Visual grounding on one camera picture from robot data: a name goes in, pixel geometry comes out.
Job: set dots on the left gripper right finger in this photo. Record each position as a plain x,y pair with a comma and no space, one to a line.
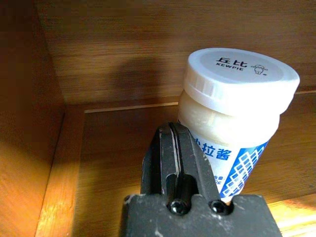
195,163

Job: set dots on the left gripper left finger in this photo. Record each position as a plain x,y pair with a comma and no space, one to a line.
158,160

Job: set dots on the white-lidded salad dressing jar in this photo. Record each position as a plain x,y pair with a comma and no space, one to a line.
234,103

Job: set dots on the wooden cabinet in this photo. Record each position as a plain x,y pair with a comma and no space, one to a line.
98,49

